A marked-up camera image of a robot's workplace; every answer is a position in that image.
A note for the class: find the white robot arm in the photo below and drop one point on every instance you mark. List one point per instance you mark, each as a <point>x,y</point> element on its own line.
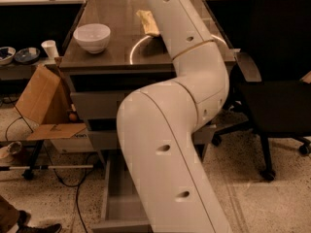
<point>155,124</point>

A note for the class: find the top grey drawer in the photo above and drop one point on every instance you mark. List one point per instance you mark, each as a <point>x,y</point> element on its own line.
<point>94,106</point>

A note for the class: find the grey drawer cabinet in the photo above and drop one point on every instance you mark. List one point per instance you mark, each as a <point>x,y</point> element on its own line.
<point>131,60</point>

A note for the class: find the brown yellow chip bag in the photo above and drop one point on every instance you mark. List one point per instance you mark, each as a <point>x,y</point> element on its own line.
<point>148,23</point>

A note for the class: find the bottom grey drawer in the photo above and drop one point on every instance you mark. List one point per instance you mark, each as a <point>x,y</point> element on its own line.
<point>122,210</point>

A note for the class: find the orange ball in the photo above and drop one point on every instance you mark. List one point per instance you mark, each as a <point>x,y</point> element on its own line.
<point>73,117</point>

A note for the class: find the white ceramic bowl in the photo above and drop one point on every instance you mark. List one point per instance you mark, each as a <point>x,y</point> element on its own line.
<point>93,38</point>

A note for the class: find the white metal rod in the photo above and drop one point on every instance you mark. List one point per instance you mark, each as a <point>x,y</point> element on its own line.
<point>45,167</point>

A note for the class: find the open cardboard box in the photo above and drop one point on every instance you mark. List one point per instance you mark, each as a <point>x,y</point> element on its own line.
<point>45,102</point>

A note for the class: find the white paper cup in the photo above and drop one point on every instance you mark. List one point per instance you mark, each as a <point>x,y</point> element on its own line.
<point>50,49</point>

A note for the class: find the black office chair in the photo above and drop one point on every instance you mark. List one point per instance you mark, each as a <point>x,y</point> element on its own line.
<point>269,82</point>

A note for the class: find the small tape roll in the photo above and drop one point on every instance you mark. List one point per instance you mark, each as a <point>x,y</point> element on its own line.
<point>14,148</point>

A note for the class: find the white blue bowl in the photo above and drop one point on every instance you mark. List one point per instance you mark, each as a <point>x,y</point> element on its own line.
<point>6,55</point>

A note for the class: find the black shoe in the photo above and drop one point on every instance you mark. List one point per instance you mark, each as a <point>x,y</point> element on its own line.
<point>22,227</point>

